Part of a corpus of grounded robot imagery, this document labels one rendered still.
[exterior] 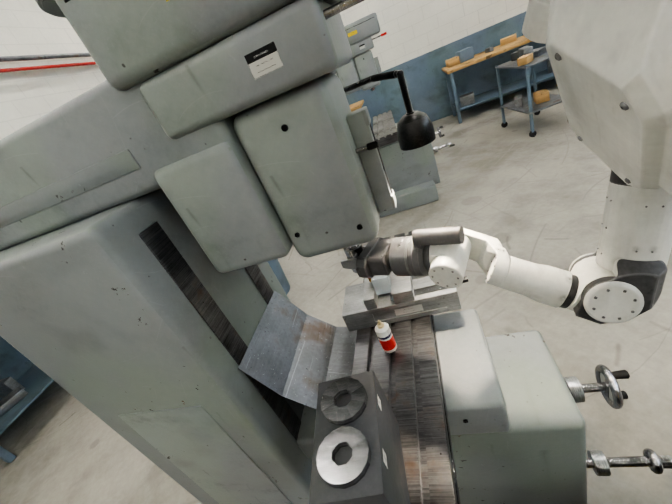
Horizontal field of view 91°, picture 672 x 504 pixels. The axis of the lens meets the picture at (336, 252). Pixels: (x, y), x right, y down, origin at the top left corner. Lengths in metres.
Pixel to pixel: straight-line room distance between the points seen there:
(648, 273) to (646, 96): 0.39
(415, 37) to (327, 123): 6.62
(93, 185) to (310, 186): 0.45
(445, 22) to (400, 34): 0.77
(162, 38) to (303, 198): 0.33
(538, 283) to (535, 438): 0.50
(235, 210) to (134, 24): 0.32
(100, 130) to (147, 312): 0.36
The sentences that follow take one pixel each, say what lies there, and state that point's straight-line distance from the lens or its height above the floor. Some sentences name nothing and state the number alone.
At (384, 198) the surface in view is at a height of 1.37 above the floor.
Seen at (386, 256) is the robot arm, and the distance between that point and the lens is 0.73.
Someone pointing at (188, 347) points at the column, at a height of 1.24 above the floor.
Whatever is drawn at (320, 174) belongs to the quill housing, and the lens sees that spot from 0.62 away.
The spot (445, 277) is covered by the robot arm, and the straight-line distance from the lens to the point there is 0.67.
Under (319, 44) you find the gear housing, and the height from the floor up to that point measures 1.67.
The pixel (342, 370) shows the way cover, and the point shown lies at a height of 0.87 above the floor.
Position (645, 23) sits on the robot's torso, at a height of 1.58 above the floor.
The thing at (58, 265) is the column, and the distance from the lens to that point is 0.84.
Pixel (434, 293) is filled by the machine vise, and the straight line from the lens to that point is 1.00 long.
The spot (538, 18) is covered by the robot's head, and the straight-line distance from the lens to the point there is 0.56.
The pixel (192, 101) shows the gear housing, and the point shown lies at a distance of 0.65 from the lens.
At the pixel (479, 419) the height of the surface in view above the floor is 0.80.
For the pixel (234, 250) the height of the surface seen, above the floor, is 1.39.
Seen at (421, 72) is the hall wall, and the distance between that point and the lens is 7.21.
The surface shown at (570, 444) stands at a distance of 1.13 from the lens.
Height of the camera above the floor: 1.64
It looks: 28 degrees down
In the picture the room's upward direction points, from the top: 24 degrees counter-clockwise
